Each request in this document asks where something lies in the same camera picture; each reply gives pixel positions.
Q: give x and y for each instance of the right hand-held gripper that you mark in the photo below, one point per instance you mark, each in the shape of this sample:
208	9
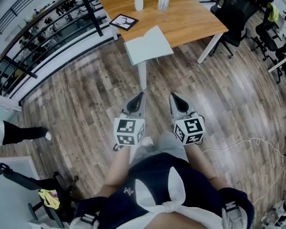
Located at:
189	130

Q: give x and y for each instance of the black office chair with cloth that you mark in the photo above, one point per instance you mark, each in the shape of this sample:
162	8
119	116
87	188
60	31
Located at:
264	34

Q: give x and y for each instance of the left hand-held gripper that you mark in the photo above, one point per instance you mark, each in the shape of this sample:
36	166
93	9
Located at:
129	130

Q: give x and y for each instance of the clear acrylic card stand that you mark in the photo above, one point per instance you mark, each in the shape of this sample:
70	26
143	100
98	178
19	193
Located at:
163	3

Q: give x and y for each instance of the large black office chair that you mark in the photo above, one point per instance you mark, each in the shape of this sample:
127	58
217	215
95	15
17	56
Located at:
236	13

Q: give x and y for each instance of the person's navy top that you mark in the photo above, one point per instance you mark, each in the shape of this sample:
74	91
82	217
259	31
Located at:
157	175

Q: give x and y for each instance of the pale grey-green book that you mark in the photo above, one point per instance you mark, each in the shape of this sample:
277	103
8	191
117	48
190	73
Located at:
150	46

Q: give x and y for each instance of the black metal railing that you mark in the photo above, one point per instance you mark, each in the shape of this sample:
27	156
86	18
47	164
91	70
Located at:
91	13

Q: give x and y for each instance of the person's white bow collar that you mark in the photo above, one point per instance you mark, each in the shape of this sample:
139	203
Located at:
169	206

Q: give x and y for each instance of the white desk panel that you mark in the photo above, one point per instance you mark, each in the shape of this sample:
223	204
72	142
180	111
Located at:
4	199

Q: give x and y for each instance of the yellow item on chair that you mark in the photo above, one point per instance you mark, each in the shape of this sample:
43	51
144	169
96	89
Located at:
48	199

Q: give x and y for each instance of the person's white shoe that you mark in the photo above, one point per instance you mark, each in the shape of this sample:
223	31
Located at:
147	141

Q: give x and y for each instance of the white ceramic vase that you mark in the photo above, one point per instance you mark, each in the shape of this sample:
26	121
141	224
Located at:
138	2

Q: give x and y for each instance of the white table leg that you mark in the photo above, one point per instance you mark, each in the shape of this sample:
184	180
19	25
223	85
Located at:
208	48
142	75

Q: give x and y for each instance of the yellow-green cloth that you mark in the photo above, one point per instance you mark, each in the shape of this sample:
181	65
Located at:
273	13

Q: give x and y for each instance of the frosted glass door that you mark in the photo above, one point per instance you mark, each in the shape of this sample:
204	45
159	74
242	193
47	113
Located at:
2	111

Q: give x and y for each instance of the person's grey trousers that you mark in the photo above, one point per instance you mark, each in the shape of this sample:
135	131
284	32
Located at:
169	144

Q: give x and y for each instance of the person's right forearm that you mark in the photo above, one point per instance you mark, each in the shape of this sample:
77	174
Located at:
202	163

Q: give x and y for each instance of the small silver brooch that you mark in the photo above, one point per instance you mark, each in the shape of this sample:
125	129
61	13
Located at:
128	191

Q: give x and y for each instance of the white desk edge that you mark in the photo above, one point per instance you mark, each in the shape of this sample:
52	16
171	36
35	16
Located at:
280	65

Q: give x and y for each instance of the person's left forearm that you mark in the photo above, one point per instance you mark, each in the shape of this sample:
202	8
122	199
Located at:
116	168

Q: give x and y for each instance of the black framed deer picture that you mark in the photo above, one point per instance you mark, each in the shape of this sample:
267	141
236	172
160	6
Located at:
123	22

